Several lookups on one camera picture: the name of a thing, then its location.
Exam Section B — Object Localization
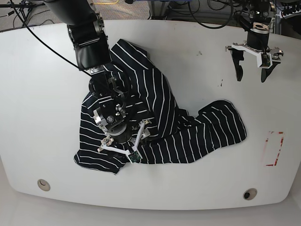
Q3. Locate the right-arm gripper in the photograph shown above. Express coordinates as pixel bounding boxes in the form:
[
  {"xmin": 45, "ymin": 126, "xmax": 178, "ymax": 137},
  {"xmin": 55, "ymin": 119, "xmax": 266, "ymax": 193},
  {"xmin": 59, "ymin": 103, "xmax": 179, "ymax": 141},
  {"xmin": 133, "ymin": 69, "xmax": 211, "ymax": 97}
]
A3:
[{"xmin": 93, "ymin": 110, "xmax": 150, "ymax": 161}]

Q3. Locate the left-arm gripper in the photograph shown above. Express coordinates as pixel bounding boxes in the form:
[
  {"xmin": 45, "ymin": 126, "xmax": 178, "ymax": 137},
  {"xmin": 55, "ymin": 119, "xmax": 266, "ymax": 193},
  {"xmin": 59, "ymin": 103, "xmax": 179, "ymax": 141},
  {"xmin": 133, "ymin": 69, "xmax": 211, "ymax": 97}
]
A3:
[{"xmin": 225, "ymin": 22, "xmax": 284, "ymax": 82}]

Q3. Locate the navy white striped T-shirt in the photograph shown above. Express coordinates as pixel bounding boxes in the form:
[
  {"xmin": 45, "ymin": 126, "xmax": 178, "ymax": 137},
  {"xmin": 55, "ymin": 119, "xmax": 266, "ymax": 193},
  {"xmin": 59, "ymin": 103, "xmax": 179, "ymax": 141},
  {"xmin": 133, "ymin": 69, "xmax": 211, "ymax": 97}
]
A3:
[{"xmin": 73, "ymin": 39, "xmax": 247, "ymax": 175}]

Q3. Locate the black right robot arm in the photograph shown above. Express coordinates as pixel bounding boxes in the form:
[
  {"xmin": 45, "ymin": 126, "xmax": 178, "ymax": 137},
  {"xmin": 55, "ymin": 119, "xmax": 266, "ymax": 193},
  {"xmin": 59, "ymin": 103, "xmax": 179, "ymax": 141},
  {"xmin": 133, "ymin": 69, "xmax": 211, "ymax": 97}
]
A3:
[{"xmin": 44, "ymin": 0, "xmax": 149, "ymax": 163}]

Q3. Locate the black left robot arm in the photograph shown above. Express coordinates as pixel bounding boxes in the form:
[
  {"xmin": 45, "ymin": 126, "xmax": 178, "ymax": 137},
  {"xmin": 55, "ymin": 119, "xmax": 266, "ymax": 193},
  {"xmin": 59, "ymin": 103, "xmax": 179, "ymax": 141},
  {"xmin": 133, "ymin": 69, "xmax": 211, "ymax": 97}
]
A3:
[{"xmin": 226, "ymin": 0, "xmax": 284, "ymax": 82}]

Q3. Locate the red tape rectangle marking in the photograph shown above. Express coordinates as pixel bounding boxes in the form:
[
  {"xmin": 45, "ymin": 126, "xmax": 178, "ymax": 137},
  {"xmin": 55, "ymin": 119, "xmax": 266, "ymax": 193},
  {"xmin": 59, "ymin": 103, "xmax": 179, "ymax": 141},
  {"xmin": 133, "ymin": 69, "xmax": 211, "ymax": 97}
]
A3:
[{"xmin": 262, "ymin": 131, "xmax": 285, "ymax": 167}]

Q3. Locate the left table grommet hole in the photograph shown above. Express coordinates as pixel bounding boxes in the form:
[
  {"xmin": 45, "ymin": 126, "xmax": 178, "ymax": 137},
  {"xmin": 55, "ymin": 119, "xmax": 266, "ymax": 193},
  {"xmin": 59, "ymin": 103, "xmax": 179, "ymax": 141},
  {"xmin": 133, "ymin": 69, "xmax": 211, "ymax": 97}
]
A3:
[{"xmin": 37, "ymin": 179, "xmax": 50, "ymax": 192}]

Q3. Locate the table grommet hole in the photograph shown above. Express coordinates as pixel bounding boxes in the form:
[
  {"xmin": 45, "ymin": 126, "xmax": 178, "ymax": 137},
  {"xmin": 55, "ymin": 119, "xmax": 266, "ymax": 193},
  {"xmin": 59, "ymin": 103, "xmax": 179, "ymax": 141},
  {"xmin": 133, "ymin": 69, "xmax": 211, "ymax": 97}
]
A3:
[
  {"xmin": 37, "ymin": 179, "xmax": 50, "ymax": 192},
  {"xmin": 243, "ymin": 188, "xmax": 257, "ymax": 201}
]

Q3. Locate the right table grommet hole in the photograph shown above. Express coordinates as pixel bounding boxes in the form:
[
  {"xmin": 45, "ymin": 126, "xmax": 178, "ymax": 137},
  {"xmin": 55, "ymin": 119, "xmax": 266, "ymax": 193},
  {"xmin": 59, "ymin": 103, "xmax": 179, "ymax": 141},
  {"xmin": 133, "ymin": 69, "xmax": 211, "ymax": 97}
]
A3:
[{"xmin": 243, "ymin": 188, "xmax": 257, "ymax": 201}]

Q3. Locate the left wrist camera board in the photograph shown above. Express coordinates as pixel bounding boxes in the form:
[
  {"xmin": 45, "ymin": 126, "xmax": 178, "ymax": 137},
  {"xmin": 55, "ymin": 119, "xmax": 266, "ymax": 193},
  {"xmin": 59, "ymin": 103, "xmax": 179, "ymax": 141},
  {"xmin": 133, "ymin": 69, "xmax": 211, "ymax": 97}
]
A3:
[{"xmin": 261, "ymin": 54, "xmax": 271, "ymax": 68}]

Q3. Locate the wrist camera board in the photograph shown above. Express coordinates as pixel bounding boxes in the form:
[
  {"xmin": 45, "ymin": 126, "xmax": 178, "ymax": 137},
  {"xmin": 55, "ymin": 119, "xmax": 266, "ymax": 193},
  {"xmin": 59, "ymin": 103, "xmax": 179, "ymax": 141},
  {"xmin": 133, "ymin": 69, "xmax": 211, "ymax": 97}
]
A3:
[
  {"xmin": 128, "ymin": 151, "xmax": 142, "ymax": 163},
  {"xmin": 261, "ymin": 54, "xmax": 271, "ymax": 68}
]

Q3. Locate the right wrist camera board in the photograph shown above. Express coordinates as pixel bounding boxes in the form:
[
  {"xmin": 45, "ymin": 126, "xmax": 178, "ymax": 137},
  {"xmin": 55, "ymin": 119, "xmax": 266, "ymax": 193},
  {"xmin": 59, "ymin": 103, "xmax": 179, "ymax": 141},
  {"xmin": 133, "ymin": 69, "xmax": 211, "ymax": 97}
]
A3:
[{"xmin": 128, "ymin": 151, "xmax": 142, "ymax": 163}]

